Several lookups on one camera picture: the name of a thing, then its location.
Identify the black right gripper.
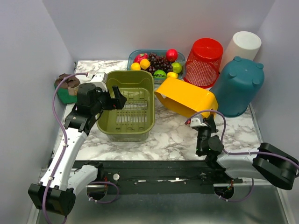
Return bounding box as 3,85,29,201
196,113,218,154

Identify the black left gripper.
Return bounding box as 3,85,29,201
92,85,128,115

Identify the yellow plastic bin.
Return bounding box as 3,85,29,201
155,77,218,118

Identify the teal plastic bucket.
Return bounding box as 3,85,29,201
210,56,265,117

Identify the red mesh basket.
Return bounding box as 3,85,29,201
184,38,223,88

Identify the white cylindrical container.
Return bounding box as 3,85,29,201
219,31,262,72

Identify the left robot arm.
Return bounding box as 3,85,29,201
28,83,127,219

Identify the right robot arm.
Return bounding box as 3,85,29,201
190,115,299,190

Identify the olive green plastic tub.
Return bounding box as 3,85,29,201
97,70,155,142

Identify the yellow lemon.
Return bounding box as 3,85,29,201
130,63,141,70

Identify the orange fruit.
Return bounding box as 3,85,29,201
139,58,150,70

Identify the pink dragon fruit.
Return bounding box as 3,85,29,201
134,53,148,63

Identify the dark purple grape bunch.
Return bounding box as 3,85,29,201
146,53,173,74

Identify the green pot with brown top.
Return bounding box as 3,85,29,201
57,77,80,104

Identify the clear teal fruit basket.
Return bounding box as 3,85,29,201
127,49,185,80

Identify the red apple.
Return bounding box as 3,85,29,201
165,49,178,62

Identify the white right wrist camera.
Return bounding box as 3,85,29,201
185,116,207,128

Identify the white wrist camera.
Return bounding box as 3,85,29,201
185,116,207,128
88,72,108,92

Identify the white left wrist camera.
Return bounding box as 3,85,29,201
88,72,108,92

